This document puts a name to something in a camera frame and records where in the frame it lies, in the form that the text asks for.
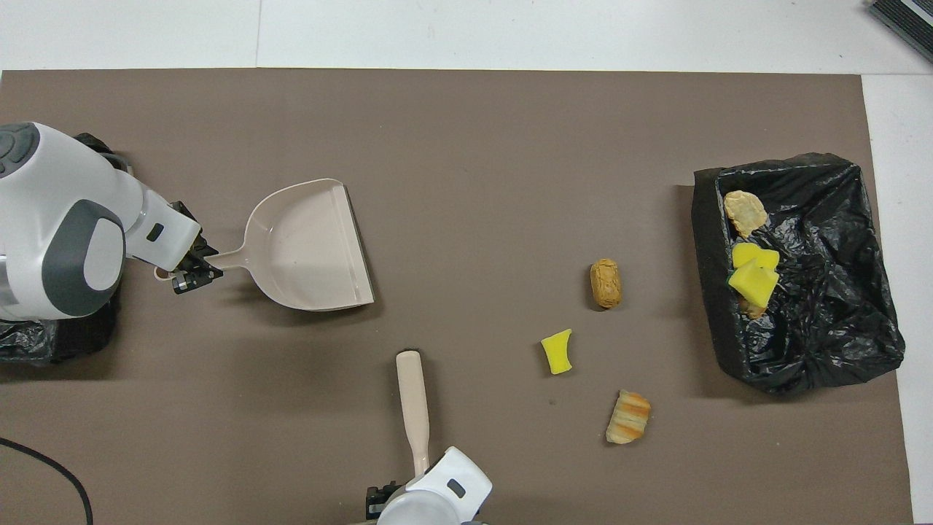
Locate dark ribbed box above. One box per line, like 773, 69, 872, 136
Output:
867, 0, 933, 43

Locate black bag lined bin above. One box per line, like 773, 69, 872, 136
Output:
0, 133, 133, 365
691, 152, 906, 397

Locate pale bread chunk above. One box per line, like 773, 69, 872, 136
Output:
724, 190, 769, 237

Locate small yellow sponge piece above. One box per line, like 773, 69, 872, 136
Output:
541, 328, 574, 376

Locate brown paper table mat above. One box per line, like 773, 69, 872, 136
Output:
0, 69, 916, 525

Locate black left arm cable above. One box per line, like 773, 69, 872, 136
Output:
0, 436, 94, 525

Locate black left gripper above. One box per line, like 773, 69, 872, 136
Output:
173, 201, 223, 294

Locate beige plastic dustpan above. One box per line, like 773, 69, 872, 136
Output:
153, 179, 375, 312

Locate green and yellow sponge piece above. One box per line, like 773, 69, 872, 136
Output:
727, 261, 779, 308

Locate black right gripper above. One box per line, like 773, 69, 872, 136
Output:
365, 481, 398, 520

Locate beige hand brush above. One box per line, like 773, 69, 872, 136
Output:
396, 350, 432, 478

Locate brown bread roll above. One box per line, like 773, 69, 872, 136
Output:
590, 258, 623, 310

